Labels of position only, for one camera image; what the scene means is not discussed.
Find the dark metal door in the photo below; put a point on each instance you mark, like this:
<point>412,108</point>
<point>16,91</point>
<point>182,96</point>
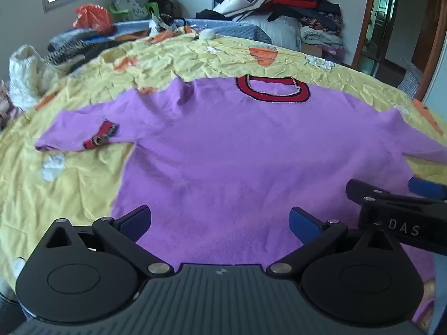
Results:
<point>386,7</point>

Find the wooden door frame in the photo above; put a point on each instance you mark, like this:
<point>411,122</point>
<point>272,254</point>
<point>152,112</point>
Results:
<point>365,24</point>

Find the dark bag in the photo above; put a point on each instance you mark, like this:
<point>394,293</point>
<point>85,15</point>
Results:
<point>164,3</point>

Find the purple sweater with red collar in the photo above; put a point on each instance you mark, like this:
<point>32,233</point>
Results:
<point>227,153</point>

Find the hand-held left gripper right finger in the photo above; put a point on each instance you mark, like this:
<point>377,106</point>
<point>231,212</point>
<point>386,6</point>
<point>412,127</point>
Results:
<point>304,224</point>

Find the pink cloth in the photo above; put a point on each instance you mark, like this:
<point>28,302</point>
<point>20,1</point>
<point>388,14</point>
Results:
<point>6,106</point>

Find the small white fluffy ball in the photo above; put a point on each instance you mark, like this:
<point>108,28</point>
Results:
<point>208,34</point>

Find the yellow printed bed quilt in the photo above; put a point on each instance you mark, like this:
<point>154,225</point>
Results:
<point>83,188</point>

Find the blue quilted blanket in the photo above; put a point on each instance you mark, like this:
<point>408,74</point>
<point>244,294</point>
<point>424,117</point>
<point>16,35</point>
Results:
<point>227,28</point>

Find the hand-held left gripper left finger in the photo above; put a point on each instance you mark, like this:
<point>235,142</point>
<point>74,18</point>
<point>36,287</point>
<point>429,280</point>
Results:
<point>135,220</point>

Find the white crumpled cloth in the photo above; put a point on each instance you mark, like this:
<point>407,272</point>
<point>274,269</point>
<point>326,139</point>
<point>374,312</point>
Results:
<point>28,76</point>

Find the pile of mixed clothes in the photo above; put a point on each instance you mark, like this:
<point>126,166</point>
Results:
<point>290,0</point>

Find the orange plastic bag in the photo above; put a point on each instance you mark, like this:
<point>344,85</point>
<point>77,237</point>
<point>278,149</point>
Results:
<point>92,17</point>

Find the white pillow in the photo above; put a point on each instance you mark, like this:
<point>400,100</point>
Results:
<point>276,29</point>

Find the dark striped clothes heap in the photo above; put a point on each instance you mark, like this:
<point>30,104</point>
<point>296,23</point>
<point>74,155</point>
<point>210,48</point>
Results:
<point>75,45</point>

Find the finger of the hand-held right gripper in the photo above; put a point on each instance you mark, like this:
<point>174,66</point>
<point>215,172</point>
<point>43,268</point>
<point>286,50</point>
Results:
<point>366,190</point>
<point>427,187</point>

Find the green plastic stool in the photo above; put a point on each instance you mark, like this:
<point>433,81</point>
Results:
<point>120,12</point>

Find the grey patterned cushion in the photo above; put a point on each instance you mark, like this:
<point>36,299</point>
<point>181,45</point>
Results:
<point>127,1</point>

